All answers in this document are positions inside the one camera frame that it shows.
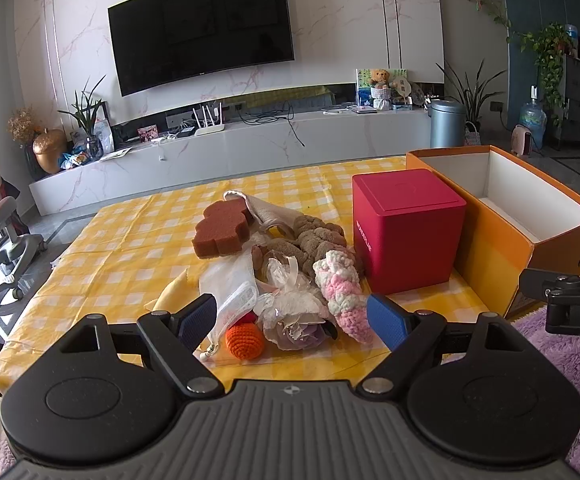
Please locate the golden acorn vase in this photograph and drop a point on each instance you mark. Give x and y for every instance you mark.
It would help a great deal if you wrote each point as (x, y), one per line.
(48, 148)

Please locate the pink woven basket bag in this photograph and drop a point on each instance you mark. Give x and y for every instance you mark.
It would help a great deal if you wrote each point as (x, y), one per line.
(471, 134)

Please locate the orange cardboard box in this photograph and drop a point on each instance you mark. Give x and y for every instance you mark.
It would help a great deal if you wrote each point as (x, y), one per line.
(516, 217)

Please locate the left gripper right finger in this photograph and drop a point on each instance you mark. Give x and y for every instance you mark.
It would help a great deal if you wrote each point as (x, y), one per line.
(413, 339)

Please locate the white wifi router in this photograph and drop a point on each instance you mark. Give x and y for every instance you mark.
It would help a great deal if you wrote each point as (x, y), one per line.
(209, 118)

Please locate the green floor plant right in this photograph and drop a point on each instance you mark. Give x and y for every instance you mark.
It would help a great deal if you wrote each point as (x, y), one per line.
(471, 93)

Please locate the brown plush monkey toy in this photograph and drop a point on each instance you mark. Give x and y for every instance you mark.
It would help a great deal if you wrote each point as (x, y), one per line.
(313, 238)

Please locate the blue water bottle jug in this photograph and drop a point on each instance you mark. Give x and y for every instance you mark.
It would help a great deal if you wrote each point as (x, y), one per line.
(533, 117)

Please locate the red cube box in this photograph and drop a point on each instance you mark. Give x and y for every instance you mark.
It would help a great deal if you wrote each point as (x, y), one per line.
(407, 226)

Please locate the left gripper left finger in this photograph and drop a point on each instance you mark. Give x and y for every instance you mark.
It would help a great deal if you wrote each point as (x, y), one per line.
(171, 339)

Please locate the teddy bear on cabinet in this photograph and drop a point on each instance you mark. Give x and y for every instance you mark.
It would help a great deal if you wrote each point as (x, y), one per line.
(380, 90)

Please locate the brown bear-shaped sponge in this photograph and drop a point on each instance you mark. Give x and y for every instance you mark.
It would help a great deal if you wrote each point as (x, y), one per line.
(223, 230)

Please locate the white marble tv cabinet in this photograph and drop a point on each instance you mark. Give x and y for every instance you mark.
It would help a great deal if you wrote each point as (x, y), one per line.
(308, 139)

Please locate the green potted plant left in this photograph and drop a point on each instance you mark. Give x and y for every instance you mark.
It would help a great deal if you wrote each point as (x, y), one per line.
(84, 110)

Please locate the pink small heater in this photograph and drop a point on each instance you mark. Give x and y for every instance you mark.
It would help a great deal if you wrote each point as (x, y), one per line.
(521, 141)

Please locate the grey metal trash can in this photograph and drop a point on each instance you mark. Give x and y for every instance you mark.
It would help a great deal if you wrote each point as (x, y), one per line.
(447, 123)

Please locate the orange crochet carrot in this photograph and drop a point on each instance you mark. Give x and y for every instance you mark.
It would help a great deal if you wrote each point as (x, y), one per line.
(244, 340)

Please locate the picture book behind bear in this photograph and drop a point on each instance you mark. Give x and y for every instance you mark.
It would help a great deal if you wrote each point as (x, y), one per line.
(399, 83)

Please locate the pink white crochet toy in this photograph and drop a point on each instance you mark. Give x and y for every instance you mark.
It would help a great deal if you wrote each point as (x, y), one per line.
(339, 283)

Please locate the black wall television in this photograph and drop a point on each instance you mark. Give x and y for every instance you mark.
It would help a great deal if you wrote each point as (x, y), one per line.
(161, 41)

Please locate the hanging ivy plant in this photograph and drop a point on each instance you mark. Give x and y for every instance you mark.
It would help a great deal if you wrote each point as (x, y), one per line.
(550, 45)

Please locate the dried flower bouquet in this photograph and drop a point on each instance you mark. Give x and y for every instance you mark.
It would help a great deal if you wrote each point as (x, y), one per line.
(23, 126)

